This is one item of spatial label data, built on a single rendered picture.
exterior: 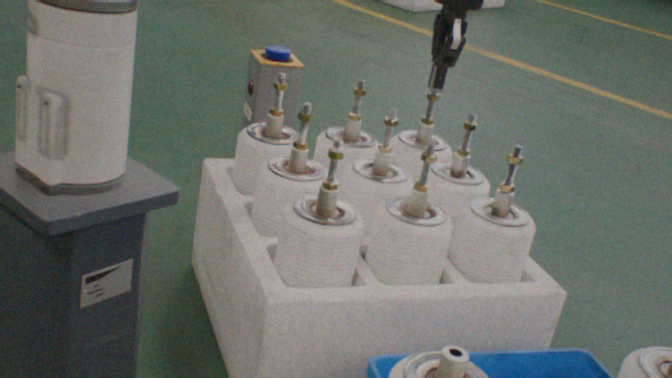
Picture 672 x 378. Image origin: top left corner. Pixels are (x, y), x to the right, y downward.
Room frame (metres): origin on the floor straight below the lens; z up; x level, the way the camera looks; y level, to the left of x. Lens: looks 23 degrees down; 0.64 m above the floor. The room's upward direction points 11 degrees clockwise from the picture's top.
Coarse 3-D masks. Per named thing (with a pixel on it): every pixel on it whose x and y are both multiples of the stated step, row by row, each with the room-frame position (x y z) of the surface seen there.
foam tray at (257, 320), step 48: (240, 240) 0.87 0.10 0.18; (240, 288) 0.84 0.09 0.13; (288, 288) 0.77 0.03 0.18; (336, 288) 0.79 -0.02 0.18; (384, 288) 0.81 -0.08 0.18; (432, 288) 0.84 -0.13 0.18; (480, 288) 0.86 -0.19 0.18; (528, 288) 0.88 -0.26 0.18; (240, 336) 0.81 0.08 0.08; (288, 336) 0.75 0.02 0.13; (336, 336) 0.77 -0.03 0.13; (384, 336) 0.80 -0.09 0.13; (432, 336) 0.82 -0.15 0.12; (480, 336) 0.85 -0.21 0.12; (528, 336) 0.88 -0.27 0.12
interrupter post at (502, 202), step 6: (498, 192) 0.93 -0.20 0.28; (510, 192) 0.93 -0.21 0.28; (498, 198) 0.93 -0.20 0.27; (504, 198) 0.92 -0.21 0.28; (510, 198) 0.92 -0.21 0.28; (492, 204) 0.93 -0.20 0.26; (498, 204) 0.92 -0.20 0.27; (504, 204) 0.92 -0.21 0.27; (510, 204) 0.93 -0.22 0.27; (492, 210) 0.93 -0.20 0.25; (498, 210) 0.92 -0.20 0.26; (504, 210) 0.92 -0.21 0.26; (504, 216) 0.92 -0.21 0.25
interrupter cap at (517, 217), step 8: (480, 200) 0.96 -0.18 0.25; (488, 200) 0.96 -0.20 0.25; (472, 208) 0.92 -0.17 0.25; (480, 208) 0.93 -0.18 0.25; (488, 208) 0.94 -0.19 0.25; (512, 208) 0.95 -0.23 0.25; (520, 208) 0.95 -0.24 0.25; (480, 216) 0.91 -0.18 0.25; (488, 216) 0.91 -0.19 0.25; (496, 216) 0.92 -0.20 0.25; (512, 216) 0.93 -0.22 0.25; (520, 216) 0.93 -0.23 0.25; (528, 216) 0.93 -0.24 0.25; (504, 224) 0.90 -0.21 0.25; (512, 224) 0.90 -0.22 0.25; (520, 224) 0.90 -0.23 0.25
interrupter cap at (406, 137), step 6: (402, 132) 1.16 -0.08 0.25; (408, 132) 1.17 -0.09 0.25; (414, 132) 1.18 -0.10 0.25; (402, 138) 1.14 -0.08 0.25; (408, 138) 1.15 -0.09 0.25; (414, 138) 1.16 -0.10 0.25; (432, 138) 1.17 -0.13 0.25; (438, 138) 1.17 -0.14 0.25; (408, 144) 1.12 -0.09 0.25; (414, 144) 1.12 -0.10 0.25; (420, 144) 1.13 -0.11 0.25; (438, 144) 1.14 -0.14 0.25; (444, 144) 1.15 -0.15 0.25; (438, 150) 1.12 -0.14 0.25
